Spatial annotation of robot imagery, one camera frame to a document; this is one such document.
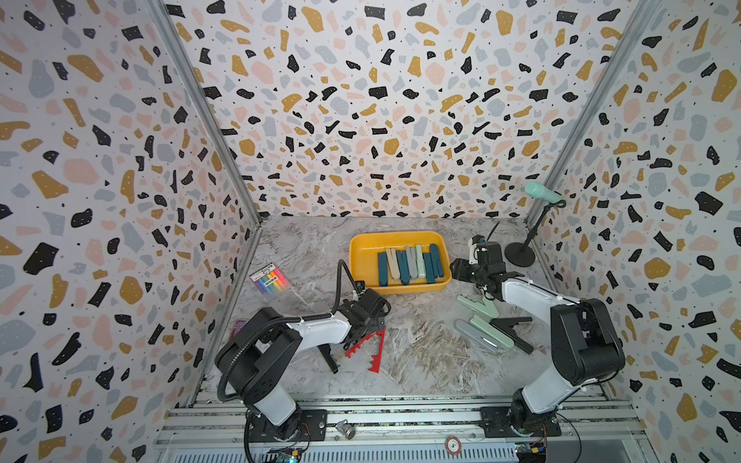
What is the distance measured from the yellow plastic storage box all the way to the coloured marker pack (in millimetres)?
249

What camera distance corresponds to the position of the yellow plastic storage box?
3.35ft

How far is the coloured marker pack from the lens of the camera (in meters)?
1.00
